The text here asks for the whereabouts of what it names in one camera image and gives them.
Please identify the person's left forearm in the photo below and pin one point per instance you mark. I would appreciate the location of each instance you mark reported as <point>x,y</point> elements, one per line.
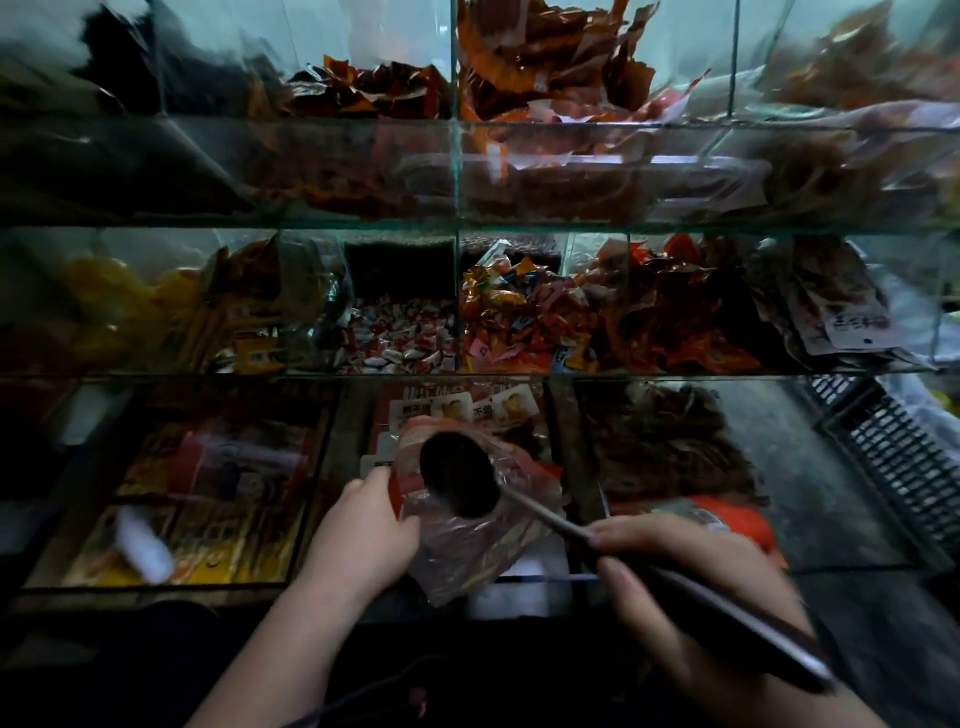
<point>285,660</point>

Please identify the pile of multicoloured candies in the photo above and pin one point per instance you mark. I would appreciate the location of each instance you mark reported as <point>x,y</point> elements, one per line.
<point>525,315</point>

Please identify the white blurred packet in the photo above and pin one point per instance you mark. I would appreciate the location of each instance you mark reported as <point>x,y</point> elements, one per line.
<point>144,546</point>

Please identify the pile of brown snack packets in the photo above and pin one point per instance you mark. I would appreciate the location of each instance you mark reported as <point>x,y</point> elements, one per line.
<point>862,67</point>

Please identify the person's left thumb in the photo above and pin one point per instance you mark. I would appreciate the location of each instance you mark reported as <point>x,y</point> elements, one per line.
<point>403,541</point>

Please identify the black plastic basket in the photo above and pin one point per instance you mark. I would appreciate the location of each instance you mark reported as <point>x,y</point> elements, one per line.
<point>892,457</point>

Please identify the person's right thumb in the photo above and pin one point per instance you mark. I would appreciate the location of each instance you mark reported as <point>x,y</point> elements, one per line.
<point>630,600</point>

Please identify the person's right hand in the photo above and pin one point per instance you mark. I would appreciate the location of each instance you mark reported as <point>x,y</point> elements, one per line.
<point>720,585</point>

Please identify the person's left hand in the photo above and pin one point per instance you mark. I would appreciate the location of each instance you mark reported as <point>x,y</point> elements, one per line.
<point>352,544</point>

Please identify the pile of dark red packets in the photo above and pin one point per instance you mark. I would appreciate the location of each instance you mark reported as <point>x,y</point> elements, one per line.
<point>367,90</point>

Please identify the pile of red portrait packets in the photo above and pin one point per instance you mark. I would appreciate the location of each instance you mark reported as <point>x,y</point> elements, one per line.
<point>480,405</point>

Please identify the pile of orange snack packets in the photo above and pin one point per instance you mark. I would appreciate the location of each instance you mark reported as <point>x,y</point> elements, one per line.
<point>540,52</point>

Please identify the pile of dark brown packets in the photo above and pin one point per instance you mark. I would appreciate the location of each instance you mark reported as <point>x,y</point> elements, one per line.
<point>667,442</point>

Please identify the orange snack packet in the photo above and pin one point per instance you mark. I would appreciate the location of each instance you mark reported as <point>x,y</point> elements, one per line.
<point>739,517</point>

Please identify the pile of red white candies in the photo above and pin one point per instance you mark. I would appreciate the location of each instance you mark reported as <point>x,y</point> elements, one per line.
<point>397,337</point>

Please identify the glass display case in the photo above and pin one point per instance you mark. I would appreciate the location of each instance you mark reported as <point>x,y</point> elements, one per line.
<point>480,225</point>

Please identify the pile of yellow snack packets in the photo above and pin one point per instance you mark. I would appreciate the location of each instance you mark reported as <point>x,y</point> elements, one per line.
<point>187,315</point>

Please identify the pile of yellow red packets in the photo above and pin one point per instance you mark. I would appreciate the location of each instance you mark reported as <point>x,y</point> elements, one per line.
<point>217,495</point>

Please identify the pile of red orange packets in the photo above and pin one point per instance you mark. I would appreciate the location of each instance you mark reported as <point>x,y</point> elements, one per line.
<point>675,315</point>

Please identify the clear plastic bag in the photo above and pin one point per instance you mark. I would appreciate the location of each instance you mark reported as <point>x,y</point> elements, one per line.
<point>480,547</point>

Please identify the person's right forearm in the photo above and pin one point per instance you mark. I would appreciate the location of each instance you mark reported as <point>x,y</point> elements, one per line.
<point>795,712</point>

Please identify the pile of clear white-label packets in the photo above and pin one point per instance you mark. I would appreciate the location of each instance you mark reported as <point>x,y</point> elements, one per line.
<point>832,300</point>

